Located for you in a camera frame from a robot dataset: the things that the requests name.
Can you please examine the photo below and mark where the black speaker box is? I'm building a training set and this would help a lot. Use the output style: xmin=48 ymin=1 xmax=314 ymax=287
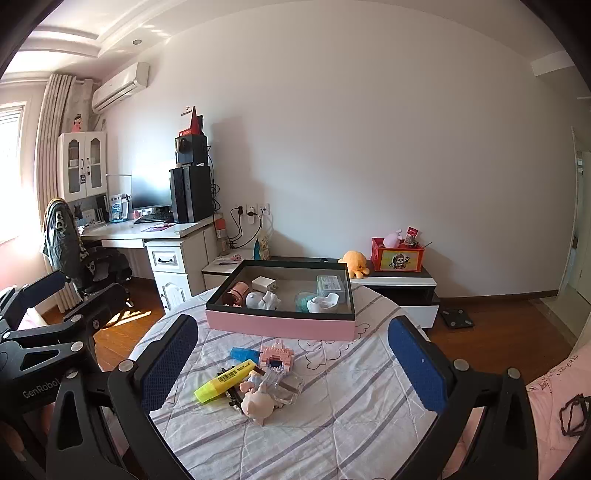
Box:
xmin=175 ymin=135 xmax=208 ymax=167

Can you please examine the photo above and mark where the dark blue box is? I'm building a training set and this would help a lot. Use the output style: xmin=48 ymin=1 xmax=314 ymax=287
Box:
xmin=217 ymin=367 xmax=252 ymax=408

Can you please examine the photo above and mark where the white astronaut figurine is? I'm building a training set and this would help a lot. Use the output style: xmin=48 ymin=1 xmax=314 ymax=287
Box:
xmin=246 ymin=291 xmax=281 ymax=313

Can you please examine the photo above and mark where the pink block house toy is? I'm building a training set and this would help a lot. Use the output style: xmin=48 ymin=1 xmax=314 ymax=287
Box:
xmin=259 ymin=342 xmax=294 ymax=373

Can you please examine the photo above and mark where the window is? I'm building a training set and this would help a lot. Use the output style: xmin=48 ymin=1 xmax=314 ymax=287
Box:
xmin=0 ymin=104 xmax=28 ymax=245

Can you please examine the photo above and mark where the striped white tablecloth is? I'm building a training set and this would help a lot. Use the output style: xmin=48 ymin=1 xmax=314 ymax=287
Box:
xmin=127 ymin=281 xmax=444 ymax=480

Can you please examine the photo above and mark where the orange octopus plush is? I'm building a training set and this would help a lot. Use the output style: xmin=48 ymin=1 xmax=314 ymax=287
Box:
xmin=338 ymin=250 xmax=371 ymax=280

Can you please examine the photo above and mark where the black office chair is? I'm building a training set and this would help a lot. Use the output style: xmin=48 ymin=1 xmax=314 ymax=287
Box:
xmin=42 ymin=198 xmax=132 ymax=305

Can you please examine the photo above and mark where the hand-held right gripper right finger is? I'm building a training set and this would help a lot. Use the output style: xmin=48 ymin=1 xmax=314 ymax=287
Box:
xmin=388 ymin=316 xmax=541 ymax=480

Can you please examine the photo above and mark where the beige curtain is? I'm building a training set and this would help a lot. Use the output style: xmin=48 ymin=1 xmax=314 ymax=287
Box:
xmin=34 ymin=73 xmax=95 ymax=315

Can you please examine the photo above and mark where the white glass-door cabinet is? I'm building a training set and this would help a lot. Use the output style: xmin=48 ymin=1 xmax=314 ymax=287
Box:
xmin=58 ymin=131 xmax=108 ymax=203

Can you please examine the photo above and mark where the clear plastic case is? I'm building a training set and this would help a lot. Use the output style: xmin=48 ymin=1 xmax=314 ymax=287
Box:
xmin=265 ymin=369 xmax=304 ymax=407

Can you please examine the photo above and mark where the red toy box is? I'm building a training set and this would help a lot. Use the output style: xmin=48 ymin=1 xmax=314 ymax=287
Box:
xmin=372 ymin=237 xmax=426 ymax=273

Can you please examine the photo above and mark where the white air conditioner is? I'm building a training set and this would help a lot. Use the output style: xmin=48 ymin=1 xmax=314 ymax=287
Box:
xmin=91 ymin=62 xmax=150 ymax=113

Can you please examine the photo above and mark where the clear plastic box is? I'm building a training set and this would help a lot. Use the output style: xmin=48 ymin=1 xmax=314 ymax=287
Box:
xmin=316 ymin=274 xmax=347 ymax=296

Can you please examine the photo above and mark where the yellow highlighter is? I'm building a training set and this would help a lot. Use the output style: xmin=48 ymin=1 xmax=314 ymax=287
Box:
xmin=194 ymin=359 xmax=258 ymax=403

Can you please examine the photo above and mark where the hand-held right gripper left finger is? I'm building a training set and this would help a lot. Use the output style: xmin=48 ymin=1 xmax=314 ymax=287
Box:
xmin=46 ymin=315 xmax=199 ymax=480

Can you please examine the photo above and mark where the black computer tower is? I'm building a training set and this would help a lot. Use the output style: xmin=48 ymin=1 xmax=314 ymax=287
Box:
xmin=169 ymin=165 xmax=214 ymax=224

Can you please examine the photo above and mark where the white desk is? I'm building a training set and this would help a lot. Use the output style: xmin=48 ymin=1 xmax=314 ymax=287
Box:
xmin=81 ymin=213 xmax=222 ymax=315

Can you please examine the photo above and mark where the red cardboard box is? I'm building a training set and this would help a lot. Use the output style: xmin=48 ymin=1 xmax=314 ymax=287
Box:
xmin=181 ymin=106 xmax=204 ymax=137

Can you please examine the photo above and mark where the rose pink container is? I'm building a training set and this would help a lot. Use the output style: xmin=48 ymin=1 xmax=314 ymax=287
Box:
xmin=222 ymin=282 xmax=250 ymax=306

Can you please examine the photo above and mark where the pink storage box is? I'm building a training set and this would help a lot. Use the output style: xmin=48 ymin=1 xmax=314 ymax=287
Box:
xmin=205 ymin=259 xmax=356 ymax=341

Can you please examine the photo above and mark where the black computer monitor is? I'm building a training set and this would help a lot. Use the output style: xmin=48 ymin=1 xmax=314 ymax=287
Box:
xmin=130 ymin=160 xmax=176 ymax=213

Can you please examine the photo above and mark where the pink bedding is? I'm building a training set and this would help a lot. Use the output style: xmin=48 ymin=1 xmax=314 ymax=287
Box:
xmin=462 ymin=353 xmax=591 ymax=480

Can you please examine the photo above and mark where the black bathroom scale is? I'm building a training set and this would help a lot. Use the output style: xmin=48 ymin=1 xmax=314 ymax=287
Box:
xmin=440 ymin=308 xmax=475 ymax=329

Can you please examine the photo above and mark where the white door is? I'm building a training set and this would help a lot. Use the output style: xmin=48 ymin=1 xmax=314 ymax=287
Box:
xmin=556 ymin=129 xmax=591 ymax=296

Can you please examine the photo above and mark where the black white low cabinet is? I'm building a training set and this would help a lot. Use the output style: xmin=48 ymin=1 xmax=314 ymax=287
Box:
xmin=202 ymin=254 xmax=440 ymax=329

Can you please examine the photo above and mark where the pink pig figurine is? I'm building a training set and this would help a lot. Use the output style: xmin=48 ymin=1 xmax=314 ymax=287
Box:
xmin=241 ymin=385 xmax=278 ymax=425

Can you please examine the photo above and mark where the white curved gadget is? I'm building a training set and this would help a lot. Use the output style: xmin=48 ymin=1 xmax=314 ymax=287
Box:
xmin=307 ymin=295 xmax=341 ymax=315

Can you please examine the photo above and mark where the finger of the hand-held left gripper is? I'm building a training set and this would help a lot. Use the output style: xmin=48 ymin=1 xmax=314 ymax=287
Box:
xmin=9 ymin=282 xmax=130 ymax=352
xmin=0 ymin=270 xmax=72 ymax=333

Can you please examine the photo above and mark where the black folding frame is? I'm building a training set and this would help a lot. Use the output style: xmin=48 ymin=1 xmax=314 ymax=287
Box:
xmin=558 ymin=393 xmax=589 ymax=437

